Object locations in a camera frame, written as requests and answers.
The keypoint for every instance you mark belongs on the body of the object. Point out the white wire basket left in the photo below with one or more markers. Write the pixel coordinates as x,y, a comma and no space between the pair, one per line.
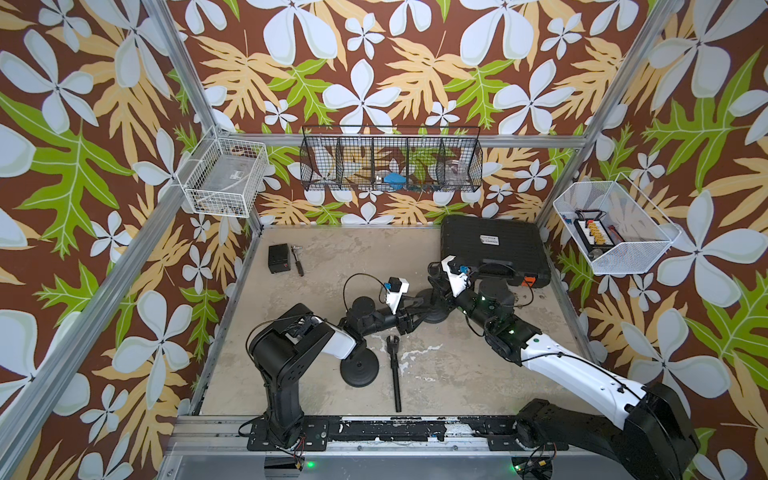
221,176

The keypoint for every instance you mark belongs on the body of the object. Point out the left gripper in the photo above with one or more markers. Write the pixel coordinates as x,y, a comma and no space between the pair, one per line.
404,322

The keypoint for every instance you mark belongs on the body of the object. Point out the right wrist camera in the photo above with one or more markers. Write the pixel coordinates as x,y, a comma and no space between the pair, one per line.
458,274

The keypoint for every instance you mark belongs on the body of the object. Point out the small ratchet screwdriver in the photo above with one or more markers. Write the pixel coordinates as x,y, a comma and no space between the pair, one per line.
295,250

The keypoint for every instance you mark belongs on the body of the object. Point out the black round stand base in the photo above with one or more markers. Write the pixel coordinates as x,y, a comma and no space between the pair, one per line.
431,310

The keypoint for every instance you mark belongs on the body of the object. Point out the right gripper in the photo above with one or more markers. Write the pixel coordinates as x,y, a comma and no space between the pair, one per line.
451,299

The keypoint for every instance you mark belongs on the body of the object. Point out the small black box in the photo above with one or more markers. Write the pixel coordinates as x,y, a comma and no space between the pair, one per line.
278,259

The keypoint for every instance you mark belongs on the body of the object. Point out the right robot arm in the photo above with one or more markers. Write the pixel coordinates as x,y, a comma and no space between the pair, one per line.
643,428

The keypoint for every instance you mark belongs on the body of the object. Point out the white mesh basket right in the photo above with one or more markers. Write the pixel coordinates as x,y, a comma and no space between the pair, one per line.
647,231

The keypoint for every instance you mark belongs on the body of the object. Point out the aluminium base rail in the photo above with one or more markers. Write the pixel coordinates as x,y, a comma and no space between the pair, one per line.
348,447

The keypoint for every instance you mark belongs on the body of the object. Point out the black plastic tool case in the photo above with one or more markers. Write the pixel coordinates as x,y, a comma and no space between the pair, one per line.
496,248

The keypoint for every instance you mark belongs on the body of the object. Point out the screw bit box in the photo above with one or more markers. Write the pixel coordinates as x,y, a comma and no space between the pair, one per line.
594,230

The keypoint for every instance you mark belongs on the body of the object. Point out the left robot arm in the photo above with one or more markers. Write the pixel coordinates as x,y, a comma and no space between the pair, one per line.
284,350

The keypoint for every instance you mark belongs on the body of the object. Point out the blue object in basket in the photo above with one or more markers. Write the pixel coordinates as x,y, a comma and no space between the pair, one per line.
395,179

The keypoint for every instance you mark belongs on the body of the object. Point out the black wire basket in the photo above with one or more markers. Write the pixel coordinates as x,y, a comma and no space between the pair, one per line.
431,158

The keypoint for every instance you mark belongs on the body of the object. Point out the black microphone stand pole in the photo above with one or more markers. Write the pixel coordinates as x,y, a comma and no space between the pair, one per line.
435,276

